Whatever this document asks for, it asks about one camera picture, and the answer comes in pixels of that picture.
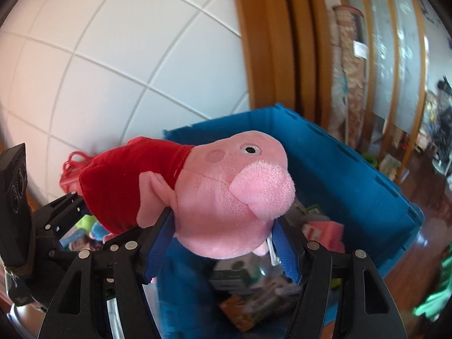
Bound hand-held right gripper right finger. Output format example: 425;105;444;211
272;217;412;339

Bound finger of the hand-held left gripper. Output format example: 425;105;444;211
35;229;68;260
33;191;90;232

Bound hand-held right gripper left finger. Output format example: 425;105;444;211
37;208;175;339

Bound pink pig plush red dress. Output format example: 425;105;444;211
78;131;296;259

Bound blue plastic storage crate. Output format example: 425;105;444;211
155;103;424;339

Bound light green plush toy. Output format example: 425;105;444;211
76;215;97;232

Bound red bear suitcase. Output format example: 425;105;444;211
59;151;92;195

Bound pink box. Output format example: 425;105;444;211
304;221;345;255

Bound pink pig plush blue shirt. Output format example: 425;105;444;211
88;228;114;244

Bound green white packet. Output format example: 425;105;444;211
304;203;329;220

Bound dark green box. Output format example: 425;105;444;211
208;259;258;294

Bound orange box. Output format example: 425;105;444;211
219;291;283;333

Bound rolled patterned carpet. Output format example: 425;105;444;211
332;5;366;149

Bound pile of household things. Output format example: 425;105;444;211
417;78;452;184

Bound wooden glass partition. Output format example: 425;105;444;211
335;0;429;156

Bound wooden wall frame post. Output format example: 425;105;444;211
229;0;340;128

